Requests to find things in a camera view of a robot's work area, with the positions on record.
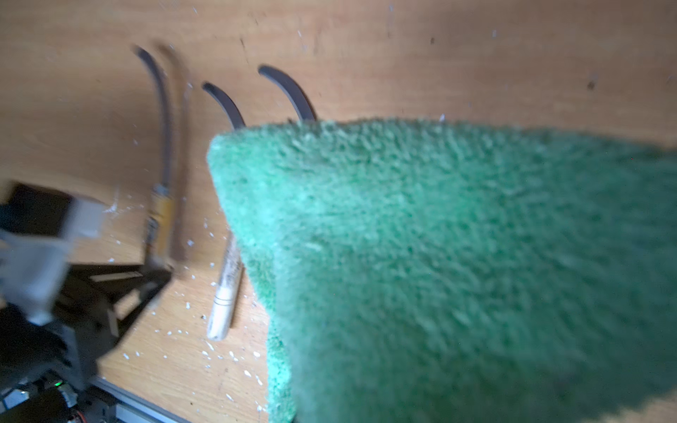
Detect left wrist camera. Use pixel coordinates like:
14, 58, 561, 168
1, 183, 107, 326

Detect small sickle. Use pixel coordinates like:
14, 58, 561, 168
202, 81, 247, 342
257, 65, 317, 122
133, 46, 176, 271

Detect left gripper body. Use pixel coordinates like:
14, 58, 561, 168
0, 263, 120, 408

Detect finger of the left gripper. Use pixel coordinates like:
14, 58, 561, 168
86, 264, 173, 338

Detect green and black rag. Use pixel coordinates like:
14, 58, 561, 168
207, 120, 676, 422

